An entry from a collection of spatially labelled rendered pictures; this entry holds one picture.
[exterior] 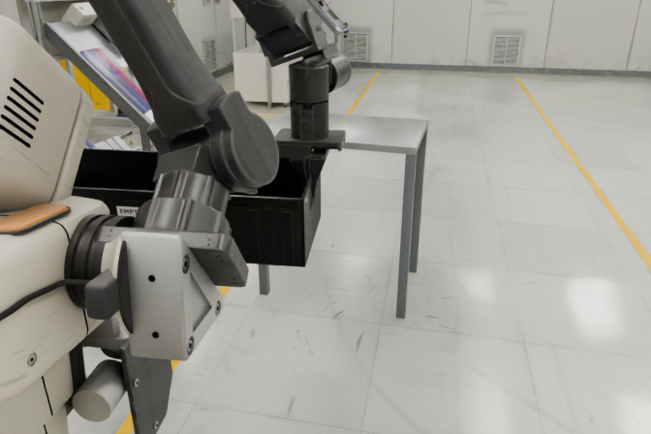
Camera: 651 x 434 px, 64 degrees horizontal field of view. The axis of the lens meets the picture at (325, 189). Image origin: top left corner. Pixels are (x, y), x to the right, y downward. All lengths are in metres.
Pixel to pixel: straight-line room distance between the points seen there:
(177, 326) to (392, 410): 1.61
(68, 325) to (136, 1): 0.29
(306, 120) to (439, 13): 8.22
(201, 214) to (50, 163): 0.14
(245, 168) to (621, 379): 2.05
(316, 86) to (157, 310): 0.41
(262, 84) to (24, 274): 5.88
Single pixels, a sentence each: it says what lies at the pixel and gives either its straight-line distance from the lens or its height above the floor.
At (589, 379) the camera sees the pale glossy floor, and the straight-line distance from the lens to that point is 2.34.
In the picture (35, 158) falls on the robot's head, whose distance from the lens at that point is 0.51.
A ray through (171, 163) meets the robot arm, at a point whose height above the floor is 1.25.
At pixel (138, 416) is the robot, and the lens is 0.69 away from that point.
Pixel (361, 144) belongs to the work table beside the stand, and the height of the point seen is 0.79.
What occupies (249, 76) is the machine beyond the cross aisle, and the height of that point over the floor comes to 0.36.
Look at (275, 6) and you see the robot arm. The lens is 0.71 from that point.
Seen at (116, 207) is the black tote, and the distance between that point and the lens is 0.84.
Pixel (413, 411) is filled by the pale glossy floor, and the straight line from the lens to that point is 2.03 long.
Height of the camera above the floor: 1.41
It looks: 22 degrees down
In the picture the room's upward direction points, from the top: straight up
